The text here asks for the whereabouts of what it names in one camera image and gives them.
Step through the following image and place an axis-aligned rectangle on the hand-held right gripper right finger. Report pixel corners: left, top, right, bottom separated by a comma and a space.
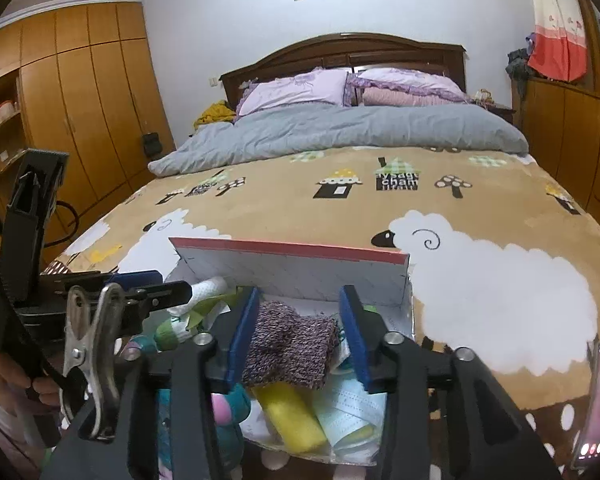
339, 284, 563, 480

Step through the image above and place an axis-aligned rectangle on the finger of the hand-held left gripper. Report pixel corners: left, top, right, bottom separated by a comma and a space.
102, 270, 163, 288
122, 280, 193, 311

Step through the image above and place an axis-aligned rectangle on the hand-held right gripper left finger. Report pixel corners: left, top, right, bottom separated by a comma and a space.
40, 285, 261, 480

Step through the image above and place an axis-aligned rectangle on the green ribbon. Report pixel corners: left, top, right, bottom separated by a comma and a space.
180, 285, 246, 333

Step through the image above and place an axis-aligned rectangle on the green and white sock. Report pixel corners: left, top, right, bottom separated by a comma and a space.
152, 317, 196, 353

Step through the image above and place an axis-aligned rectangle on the teal alarm clock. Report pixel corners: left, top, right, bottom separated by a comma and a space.
130, 332, 253, 480

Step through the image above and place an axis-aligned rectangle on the light blue face mask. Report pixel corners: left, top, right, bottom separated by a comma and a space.
312, 375, 388, 463

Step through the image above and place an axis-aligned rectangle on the red cardboard shoe box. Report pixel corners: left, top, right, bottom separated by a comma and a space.
162, 236, 416, 466

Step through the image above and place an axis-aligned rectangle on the yellow cloth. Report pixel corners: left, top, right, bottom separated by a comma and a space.
194, 101, 237, 133
256, 382, 328, 453

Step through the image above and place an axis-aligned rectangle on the person's left forearm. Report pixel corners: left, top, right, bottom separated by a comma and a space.
0, 390, 56, 480

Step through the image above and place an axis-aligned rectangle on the person's left hand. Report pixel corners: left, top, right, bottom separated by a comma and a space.
0, 347, 63, 406

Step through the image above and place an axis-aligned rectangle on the metal spring clip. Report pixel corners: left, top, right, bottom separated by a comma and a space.
62, 282, 126, 441

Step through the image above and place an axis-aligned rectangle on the printed sheep blanket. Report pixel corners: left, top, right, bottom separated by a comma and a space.
40, 145, 600, 480

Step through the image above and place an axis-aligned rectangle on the wooden wardrobe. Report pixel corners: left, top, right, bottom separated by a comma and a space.
0, 1, 177, 281

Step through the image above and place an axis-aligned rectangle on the grey duvet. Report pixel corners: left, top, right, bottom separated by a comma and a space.
147, 105, 530, 177

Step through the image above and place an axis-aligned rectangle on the plain purple pillow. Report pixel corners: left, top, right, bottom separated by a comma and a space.
235, 69, 353, 117

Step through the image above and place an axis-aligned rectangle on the purple ruffled pillow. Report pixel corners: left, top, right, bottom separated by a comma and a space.
347, 67, 473, 107

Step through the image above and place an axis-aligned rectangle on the smartphone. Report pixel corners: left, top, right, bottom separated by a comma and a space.
570, 341, 600, 472

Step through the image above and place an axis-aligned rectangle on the wooden nightstand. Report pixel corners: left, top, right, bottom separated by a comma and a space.
472, 102, 517, 126

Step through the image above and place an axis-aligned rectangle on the wooden headboard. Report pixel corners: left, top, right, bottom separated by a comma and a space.
220, 32, 468, 106

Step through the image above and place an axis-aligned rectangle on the wooden cabinet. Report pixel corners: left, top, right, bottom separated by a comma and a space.
517, 72, 600, 241

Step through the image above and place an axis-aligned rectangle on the dark clothes heap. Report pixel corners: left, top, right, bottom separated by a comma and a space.
506, 32, 536, 96

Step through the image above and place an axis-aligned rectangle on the white and red curtain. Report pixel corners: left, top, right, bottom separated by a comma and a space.
525, 0, 588, 82

